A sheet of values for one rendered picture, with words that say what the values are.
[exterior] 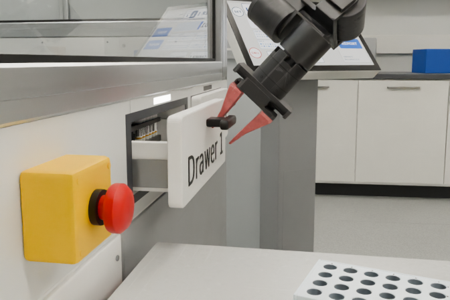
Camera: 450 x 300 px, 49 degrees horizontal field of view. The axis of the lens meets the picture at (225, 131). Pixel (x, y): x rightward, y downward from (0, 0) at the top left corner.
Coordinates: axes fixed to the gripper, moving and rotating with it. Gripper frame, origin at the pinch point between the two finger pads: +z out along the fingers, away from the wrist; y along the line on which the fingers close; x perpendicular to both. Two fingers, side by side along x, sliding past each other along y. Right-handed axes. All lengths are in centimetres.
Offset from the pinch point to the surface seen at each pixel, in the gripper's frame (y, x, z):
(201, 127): 2.6, 7.3, 0.3
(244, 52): 13, -77, -4
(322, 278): -16.0, 29.4, -2.8
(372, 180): -97, -291, 16
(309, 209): -39, -100, 22
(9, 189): 7.8, 40.5, 5.1
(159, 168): 2.5, 15.8, 5.4
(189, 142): 2.0, 13.6, 1.0
